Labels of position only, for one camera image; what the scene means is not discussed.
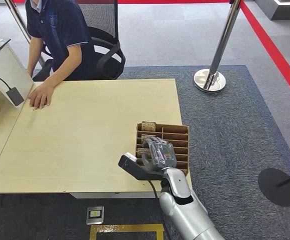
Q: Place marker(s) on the grey raised platform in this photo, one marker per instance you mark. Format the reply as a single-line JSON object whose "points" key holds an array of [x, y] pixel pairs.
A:
{"points": [[280, 10]]}

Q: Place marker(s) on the brown printed card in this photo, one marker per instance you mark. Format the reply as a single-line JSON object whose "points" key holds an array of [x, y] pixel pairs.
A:
{"points": [[146, 136], [142, 151], [149, 126]]}

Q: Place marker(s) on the person's right forearm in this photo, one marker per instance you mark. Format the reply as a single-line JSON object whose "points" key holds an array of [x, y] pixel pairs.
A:
{"points": [[34, 56]]}

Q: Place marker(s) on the brown cardboard card holder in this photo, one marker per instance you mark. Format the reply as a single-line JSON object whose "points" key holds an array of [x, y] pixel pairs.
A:
{"points": [[177, 139]]}

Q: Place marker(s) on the white curved display stand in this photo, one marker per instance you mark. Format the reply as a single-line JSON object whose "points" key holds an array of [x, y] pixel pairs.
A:
{"points": [[8, 71]]}

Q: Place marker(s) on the black round stanchion base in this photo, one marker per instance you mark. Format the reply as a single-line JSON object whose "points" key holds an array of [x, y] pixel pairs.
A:
{"points": [[277, 187]]}

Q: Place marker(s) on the red barrier belt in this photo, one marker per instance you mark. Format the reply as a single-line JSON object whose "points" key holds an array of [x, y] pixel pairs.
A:
{"points": [[272, 49]]}

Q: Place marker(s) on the person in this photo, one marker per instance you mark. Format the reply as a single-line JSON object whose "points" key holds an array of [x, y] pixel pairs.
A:
{"points": [[60, 30]]}

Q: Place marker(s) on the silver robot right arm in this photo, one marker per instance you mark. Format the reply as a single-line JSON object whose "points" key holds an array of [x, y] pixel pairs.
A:
{"points": [[185, 212]]}

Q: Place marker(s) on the person's left forearm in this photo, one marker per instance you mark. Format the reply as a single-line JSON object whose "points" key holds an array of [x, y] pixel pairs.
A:
{"points": [[65, 68]]}

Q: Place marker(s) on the person's left hand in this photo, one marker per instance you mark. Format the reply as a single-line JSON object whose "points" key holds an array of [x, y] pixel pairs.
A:
{"points": [[40, 96]]}

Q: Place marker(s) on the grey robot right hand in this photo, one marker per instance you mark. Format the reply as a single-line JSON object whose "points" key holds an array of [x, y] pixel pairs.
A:
{"points": [[160, 155]]}

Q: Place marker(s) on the black office chair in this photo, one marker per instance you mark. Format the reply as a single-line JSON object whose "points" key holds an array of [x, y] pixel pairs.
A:
{"points": [[107, 56]]}

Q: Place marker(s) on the metal floor socket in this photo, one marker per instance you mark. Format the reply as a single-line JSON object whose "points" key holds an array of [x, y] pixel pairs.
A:
{"points": [[94, 215]]}

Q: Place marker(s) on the chrome stanchion post with base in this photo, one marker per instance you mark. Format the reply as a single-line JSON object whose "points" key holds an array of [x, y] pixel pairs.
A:
{"points": [[217, 56]]}

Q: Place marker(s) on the dark grey flat adapter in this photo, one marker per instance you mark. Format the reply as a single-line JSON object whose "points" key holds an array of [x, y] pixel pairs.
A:
{"points": [[15, 96]]}

